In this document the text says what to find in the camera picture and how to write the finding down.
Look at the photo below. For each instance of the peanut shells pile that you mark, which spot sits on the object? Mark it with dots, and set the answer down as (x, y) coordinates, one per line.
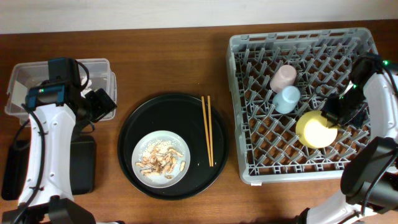
(167, 163)

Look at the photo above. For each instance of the grey plate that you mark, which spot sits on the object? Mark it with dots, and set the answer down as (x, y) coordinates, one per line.
(178, 143)

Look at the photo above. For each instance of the light blue cup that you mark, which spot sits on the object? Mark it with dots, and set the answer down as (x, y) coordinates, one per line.
(286, 100)

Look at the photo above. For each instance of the white tissue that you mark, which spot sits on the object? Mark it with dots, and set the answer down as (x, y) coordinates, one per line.
(85, 81)

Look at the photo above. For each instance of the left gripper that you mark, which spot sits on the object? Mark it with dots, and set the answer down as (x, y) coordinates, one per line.
(101, 101)

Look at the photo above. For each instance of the white rice pile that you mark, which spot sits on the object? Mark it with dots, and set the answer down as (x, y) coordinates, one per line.
(155, 146)

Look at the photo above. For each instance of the pink cup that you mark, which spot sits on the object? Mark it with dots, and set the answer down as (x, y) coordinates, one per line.
(285, 76)

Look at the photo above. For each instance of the round black serving tray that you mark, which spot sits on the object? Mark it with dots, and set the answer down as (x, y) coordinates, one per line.
(181, 114)

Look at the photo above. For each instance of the grey dishwasher rack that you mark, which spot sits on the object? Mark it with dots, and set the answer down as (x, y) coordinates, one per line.
(268, 147)

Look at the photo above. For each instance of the clear plastic bin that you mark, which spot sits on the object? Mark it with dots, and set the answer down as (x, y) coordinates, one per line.
(28, 75)

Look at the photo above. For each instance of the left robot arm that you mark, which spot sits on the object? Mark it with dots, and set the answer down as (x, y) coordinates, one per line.
(58, 113)

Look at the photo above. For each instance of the yellow bowl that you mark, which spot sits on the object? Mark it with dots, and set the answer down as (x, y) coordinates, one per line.
(313, 130)

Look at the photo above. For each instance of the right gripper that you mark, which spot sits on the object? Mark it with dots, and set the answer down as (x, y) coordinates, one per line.
(329, 112)

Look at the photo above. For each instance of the wooden chopstick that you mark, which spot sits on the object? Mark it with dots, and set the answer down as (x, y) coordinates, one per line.
(210, 130)
(206, 129)

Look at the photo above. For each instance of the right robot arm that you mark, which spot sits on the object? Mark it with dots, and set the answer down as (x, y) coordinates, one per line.
(367, 188)

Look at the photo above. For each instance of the black rectangular tray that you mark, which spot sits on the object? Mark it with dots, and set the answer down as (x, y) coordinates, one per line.
(82, 167)

